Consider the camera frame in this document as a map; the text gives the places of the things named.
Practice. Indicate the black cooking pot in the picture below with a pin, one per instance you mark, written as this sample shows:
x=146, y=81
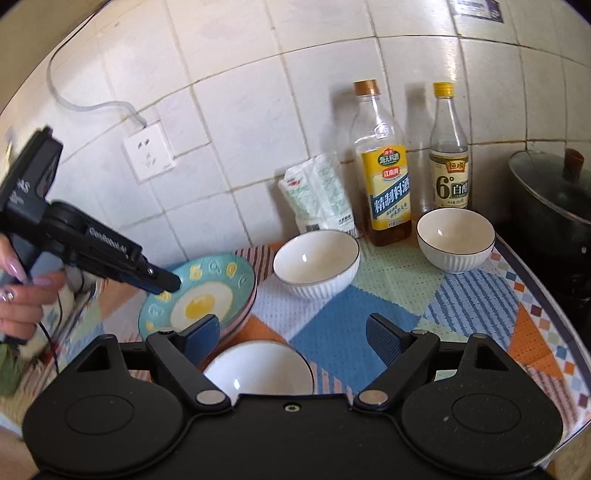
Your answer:
x=545, y=240

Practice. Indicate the clear vinegar bottle yellow cap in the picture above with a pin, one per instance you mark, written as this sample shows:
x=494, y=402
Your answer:
x=450, y=175

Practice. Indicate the white ribbed bowl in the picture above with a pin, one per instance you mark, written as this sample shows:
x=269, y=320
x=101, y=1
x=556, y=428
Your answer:
x=258, y=369
x=316, y=263
x=455, y=240

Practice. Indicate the glass pot lid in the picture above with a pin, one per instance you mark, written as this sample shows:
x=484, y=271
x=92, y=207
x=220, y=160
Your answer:
x=549, y=184

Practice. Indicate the person's left hand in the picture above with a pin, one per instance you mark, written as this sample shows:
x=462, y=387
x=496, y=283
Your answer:
x=25, y=304

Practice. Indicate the white wall socket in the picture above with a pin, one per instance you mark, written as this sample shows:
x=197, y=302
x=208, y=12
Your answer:
x=148, y=150

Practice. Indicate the black gas stove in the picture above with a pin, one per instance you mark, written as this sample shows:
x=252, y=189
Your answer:
x=572, y=300

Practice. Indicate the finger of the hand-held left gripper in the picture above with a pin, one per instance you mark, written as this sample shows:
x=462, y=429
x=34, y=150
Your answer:
x=147, y=277

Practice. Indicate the colourful checkered tablecloth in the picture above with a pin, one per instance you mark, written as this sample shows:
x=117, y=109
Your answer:
x=415, y=318

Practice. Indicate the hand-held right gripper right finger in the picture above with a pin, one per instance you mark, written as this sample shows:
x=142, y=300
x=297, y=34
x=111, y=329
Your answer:
x=385, y=337

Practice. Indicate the green object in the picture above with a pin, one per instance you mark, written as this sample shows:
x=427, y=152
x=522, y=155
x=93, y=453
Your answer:
x=10, y=369

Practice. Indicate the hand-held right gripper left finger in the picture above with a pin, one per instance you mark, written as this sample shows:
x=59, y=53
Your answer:
x=203, y=339

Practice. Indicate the teal plate with egg print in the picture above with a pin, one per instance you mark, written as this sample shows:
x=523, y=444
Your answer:
x=198, y=304

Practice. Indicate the cooking wine bottle yellow label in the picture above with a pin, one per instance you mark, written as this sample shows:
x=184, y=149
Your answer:
x=385, y=184

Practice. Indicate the blue wall sticker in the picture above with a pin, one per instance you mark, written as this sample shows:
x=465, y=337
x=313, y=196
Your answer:
x=478, y=10

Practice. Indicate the white plastic seasoning bag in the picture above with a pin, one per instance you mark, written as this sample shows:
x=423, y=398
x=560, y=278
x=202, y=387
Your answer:
x=318, y=194

